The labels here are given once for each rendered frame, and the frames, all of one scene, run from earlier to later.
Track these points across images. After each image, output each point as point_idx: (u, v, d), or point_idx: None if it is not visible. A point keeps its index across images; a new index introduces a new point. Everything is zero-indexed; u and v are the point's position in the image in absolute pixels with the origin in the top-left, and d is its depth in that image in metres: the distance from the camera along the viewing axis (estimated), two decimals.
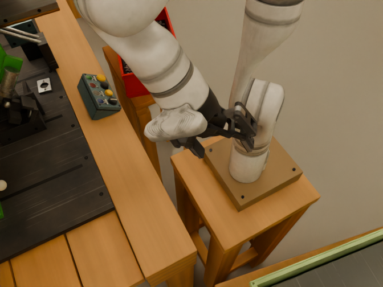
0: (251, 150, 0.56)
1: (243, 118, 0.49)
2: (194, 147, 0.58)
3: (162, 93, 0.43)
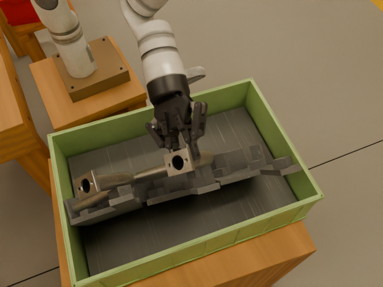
0: None
1: (156, 130, 0.65)
2: (191, 144, 0.60)
3: None
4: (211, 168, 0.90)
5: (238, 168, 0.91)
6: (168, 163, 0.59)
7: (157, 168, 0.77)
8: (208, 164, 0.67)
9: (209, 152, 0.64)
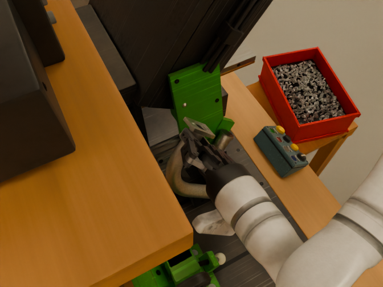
0: None
1: None
2: None
3: None
4: None
5: None
6: (208, 131, 0.62)
7: None
8: None
9: (171, 164, 0.63)
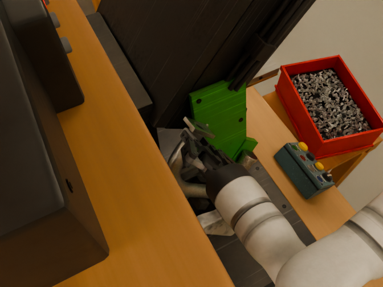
0: None
1: None
2: None
3: None
4: None
5: None
6: (208, 131, 0.62)
7: None
8: None
9: (171, 164, 0.63)
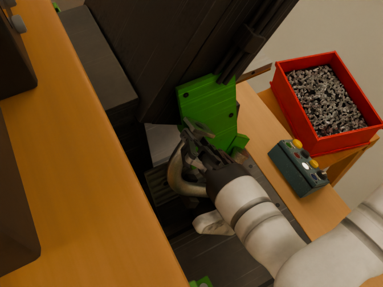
0: None
1: None
2: None
3: None
4: None
5: None
6: (208, 130, 0.62)
7: None
8: None
9: (171, 164, 0.63)
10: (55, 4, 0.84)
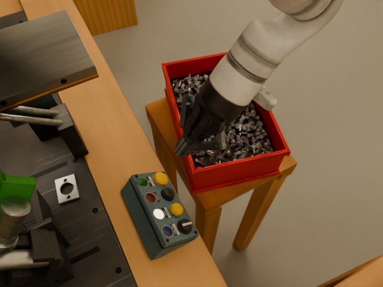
0: None
1: None
2: None
3: None
4: None
5: None
6: None
7: (0, 259, 0.49)
8: None
9: None
10: None
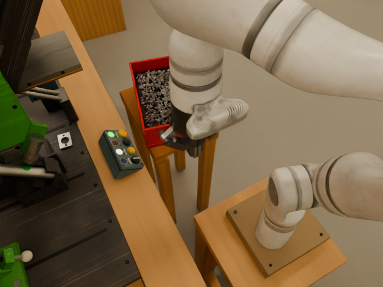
0: (199, 154, 0.61)
1: None
2: (197, 146, 0.58)
3: (209, 85, 0.43)
4: None
5: None
6: None
7: (28, 169, 0.90)
8: None
9: None
10: None
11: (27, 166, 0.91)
